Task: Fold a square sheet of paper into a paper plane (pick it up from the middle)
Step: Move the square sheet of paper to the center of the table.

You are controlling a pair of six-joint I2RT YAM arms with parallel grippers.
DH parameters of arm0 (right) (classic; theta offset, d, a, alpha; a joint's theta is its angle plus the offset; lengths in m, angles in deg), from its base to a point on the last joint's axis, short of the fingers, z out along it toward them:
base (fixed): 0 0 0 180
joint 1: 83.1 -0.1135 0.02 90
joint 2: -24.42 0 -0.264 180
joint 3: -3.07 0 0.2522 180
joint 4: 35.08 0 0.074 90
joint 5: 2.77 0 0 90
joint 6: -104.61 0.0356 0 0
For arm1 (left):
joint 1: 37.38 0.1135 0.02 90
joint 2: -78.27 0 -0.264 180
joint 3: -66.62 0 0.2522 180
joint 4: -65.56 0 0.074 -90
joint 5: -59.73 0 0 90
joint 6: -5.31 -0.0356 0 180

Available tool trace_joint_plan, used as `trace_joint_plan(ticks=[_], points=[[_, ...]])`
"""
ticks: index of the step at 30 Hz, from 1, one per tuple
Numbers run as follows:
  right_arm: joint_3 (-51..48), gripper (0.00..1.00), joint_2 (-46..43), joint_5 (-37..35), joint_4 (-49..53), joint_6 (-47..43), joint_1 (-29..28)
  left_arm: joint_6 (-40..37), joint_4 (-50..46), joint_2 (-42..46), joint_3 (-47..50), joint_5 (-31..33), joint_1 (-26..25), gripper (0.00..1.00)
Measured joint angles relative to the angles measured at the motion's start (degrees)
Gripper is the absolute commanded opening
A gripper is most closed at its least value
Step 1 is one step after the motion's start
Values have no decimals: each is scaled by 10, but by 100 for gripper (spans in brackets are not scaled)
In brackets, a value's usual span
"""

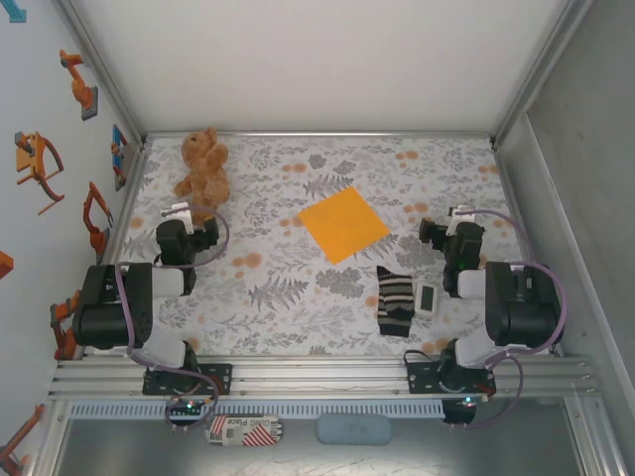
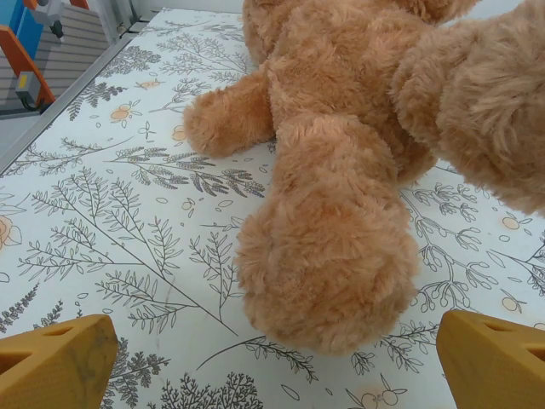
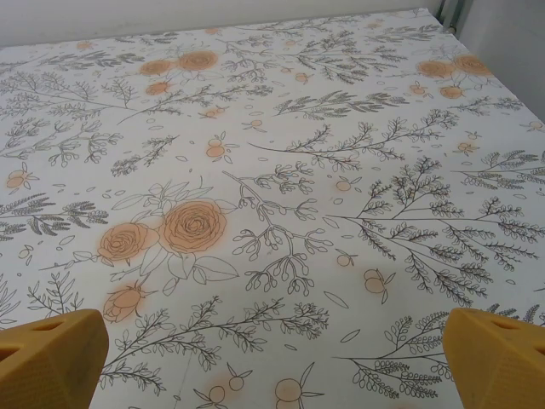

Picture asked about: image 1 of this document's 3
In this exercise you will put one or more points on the aluminium back rail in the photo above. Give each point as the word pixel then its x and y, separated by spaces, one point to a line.
pixel 317 134

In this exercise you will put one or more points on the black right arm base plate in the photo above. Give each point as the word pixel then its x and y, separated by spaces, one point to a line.
pixel 417 379

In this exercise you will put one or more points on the aluminium front rail beam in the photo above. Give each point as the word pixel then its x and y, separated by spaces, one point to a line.
pixel 317 377

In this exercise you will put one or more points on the blue orange machine sticker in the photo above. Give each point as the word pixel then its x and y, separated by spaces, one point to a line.
pixel 118 144

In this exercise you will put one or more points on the blue wall sticker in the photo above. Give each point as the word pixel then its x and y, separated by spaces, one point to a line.
pixel 17 15

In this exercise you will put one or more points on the red white printed pouch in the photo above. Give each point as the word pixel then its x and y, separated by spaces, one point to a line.
pixel 248 431

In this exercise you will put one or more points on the orange cloth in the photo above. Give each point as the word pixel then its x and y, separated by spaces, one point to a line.
pixel 342 223

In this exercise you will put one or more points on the floral grey orange table mat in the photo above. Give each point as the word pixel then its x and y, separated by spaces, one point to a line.
pixel 297 317

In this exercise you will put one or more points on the orange block sticker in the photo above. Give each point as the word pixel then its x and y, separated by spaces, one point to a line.
pixel 5 265

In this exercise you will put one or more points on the brown teddy bear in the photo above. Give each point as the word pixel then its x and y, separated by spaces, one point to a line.
pixel 206 168

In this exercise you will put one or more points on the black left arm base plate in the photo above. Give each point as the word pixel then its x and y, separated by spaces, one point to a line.
pixel 224 377

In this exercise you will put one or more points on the blue grey oval sponge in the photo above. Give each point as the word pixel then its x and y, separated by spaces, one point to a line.
pixel 354 429

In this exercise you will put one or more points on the orange gripper claw sticker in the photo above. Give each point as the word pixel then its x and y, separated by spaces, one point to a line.
pixel 30 161

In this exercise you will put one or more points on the black beige striped sock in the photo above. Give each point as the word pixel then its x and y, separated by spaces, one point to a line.
pixel 394 297

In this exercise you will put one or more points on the white digital timer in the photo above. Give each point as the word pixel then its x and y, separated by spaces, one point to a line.
pixel 425 300

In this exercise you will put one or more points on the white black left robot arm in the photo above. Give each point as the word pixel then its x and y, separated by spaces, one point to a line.
pixel 109 307

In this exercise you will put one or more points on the aluminium frame post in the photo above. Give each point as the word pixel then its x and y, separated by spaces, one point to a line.
pixel 535 74
pixel 106 74

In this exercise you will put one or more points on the aluminium side rail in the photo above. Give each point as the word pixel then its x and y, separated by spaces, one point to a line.
pixel 515 198
pixel 127 203

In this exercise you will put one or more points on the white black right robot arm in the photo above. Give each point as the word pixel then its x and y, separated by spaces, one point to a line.
pixel 521 307

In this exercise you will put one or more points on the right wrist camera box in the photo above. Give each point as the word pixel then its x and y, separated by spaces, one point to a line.
pixel 456 223

